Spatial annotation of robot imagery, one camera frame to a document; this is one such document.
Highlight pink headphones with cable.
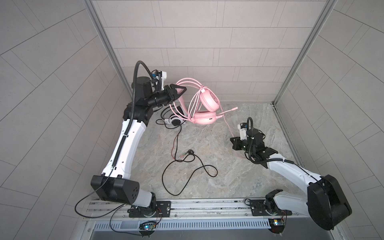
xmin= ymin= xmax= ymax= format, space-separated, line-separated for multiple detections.
xmin=169 ymin=78 xmax=226 ymax=125

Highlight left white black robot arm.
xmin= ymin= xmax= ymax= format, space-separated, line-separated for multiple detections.
xmin=91 ymin=77 xmax=187 ymax=217

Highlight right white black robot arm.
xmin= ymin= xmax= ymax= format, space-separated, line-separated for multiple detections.
xmin=230 ymin=129 xmax=353 ymax=231

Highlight right circuit board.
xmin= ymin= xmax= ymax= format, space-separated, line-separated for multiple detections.
xmin=269 ymin=219 xmax=285 ymax=234

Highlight left circuit board green led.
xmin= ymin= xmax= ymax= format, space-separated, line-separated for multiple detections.
xmin=139 ymin=221 xmax=157 ymax=232

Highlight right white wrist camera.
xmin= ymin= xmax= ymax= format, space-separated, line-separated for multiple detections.
xmin=238 ymin=123 xmax=248 ymax=141

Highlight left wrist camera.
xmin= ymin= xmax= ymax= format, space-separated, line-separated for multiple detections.
xmin=152 ymin=70 xmax=167 ymax=92

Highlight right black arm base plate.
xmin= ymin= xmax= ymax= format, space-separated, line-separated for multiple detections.
xmin=245 ymin=199 xmax=293 ymax=217

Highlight aluminium mounting rail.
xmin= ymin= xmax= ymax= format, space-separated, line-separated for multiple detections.
xmin=82 ymin=196 xmax=335 ymax=222

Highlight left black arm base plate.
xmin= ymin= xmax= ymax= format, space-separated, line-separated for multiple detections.
xmin=127 ymin=201 xmax=171 ymax=218

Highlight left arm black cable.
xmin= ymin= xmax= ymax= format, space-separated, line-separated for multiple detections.
xmin=74 ymin=179 xmax=127 ymax=219

